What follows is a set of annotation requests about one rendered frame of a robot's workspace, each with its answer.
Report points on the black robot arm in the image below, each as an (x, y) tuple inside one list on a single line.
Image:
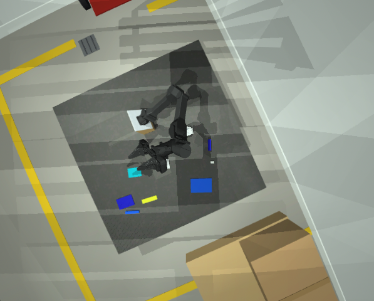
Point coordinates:
[(178, 129)]

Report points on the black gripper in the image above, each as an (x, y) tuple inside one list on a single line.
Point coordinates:
[(157, 162)]

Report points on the yellow flat bar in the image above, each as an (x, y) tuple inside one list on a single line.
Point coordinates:
[(149, 199)]

